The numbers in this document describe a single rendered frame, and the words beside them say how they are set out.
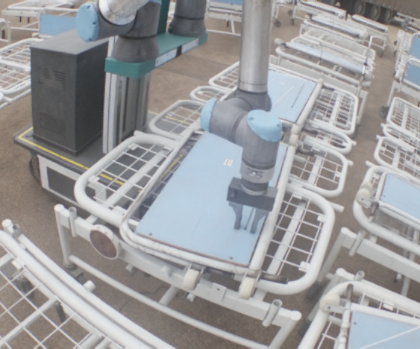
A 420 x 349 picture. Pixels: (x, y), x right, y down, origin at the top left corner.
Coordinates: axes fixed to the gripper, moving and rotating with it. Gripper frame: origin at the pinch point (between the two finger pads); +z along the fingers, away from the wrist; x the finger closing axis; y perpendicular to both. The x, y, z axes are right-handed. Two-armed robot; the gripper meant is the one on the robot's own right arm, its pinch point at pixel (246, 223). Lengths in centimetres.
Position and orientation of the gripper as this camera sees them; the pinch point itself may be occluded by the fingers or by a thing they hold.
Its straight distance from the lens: 115.8
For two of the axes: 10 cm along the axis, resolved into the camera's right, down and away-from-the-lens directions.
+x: 9.5, 2.4, -2.1
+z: -0.9, 8.3, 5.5
